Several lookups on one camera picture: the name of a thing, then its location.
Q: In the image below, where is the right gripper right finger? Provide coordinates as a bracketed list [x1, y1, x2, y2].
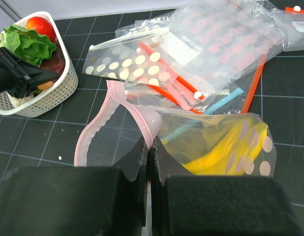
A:
[149, 138, 302, 236]

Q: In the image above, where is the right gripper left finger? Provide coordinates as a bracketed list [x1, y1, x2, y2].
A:
[0, 139, 148, 236]

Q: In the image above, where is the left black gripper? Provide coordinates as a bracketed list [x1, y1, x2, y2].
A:
[0, 47, 59, 98]

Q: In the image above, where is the yellow banana bunch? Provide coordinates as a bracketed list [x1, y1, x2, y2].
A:
[161, 117, 273, 177]

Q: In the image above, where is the clear pink-dotted zip bag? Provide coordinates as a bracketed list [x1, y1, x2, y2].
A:
[74, 80, 283, 236]

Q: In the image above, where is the orange-edged flat bag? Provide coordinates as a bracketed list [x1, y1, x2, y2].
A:
[194, 55, 266, 115]

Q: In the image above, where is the clear white-dotted zip bag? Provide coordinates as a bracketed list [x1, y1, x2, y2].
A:
[82, 27, 207, 101]

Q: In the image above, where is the clear bag orange zipper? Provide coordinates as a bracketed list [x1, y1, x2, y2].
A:
[273, 5, 304, 52]

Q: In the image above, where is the small orange carrot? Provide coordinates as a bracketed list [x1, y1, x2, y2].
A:
[37, 81, 54, 90]

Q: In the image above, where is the green lettuce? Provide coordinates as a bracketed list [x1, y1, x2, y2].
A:
[0, 25, 57, 66]

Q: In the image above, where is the white plastic basket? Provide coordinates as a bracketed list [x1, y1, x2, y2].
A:
[0, 11, 78, 118]

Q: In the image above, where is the red orange tomato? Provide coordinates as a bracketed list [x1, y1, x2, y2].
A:
[26, 17, 56, 42]

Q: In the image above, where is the black grid cutting mat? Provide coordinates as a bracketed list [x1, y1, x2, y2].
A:
[0, 0, 304, 222]

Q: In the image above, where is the pile of red-dotted bags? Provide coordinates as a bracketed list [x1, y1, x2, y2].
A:
[161, 0, 283, 94]

